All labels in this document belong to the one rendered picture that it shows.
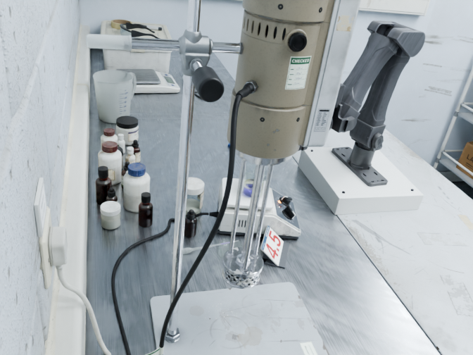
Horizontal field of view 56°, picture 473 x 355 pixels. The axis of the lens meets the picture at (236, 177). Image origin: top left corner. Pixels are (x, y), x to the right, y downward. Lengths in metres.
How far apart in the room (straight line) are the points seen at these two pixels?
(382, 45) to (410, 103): 2.06
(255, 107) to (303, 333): 0.48
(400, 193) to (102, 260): 0.81
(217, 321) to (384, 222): 0.59
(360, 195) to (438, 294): 0.32
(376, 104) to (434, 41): 1.89
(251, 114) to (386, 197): 0.78
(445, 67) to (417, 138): 0.51
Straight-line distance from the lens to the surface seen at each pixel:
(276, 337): 0.87
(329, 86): 0.59
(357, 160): 1.34
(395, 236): 1.23
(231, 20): 2.50
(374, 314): 0.99
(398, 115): 3.19
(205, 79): 0.47
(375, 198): 1.27
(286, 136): 0.58
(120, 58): 2.05
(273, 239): 1.05
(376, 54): 1.15
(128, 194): 1.11
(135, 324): 0.88
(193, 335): 0.85
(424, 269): 1.16
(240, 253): 0.76
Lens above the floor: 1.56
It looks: 30 degrees down
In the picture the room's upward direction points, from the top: 8 degrees clockwise
